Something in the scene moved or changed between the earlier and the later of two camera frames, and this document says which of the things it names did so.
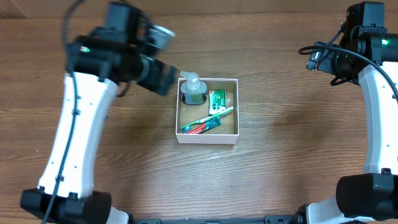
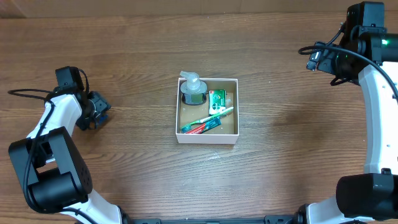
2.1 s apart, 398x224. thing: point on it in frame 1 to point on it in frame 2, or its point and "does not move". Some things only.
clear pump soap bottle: x=194 y=91 does not move
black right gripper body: x=336 y=64 does not move
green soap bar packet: x=217 y=101 does not move
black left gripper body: x=148 y=73 to x=100 y=104
